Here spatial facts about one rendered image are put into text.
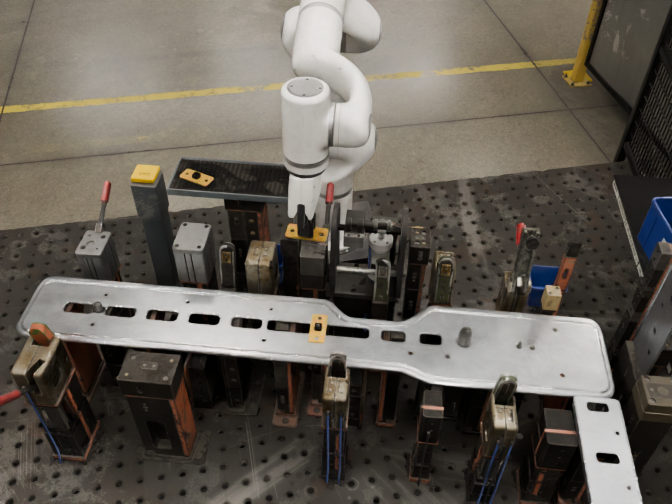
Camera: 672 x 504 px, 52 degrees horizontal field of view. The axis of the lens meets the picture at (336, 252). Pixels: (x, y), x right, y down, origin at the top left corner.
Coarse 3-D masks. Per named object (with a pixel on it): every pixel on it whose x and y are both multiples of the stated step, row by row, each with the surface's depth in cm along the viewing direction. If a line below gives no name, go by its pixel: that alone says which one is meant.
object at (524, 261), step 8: (528, 232) 154; (536, 232) 153; (520, 240) 156; (528, 240) 151; (536, 240) 151; (520, 248) 156; (528, 248) 152; (536, 248) 155; (520, 256) 157; (528, 256) 158; (520, 264) 159; (528, 264) 159; (520, 272) 161; (528, 272) 159; (512, 280) 162; (528, 280) 160; (512, 288) 162
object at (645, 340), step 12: (660, 288) 146; (660, 300) 145; (648, 312) 151; (660, 312) 145; (648, 324) 150; (660, 324) 144; (636, 336) 157; (648, 336) 150; (660, 336) 144; (636, 348) 156; (648, 348) 149; (660, 348) 142; (648, 360) 149; (648, 372) 148
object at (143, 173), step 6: (138, 168) 177; (144, 168) 177; (150, 168) 177; (156, 168) 177; (132, 174) 175; (138, 174) 175; (144, 174) 175; (150, 174) 175; (156, 174) 176; (132, 180) 174; (138, 180) 174; (144, 180) 174; (150, 180) 174
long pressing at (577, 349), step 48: (48, 288) 168; (96, 288) 168; (144, 288) 168; (192, 288) 168; (96, 336) 158; (144, 336) 158; (192, 336) 158; (240, 336) 158; (288, 336) 158; (336, 336) 159; (480, 336) 159; (528, 336) 159; (576, 336) 159; (432, 384) 151; (480, 384) 150; (528, 384) 150; (576, 384) 150
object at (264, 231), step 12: (228, 204) 175; (240, 204) 176; (252, 204) 174; (264, 204) 178; (228, 216) 179; (240, 216) 178; (252, 216) 178; (264, 216) 182; (240, 228) 181; (252, 228) 181; (264, 228) 183; (240, 240) 185; (252, 240) 184; (264, 240) 185; (240, 252) 188; (240, 264) 191; (240, 276) 195; (240, 288) 198
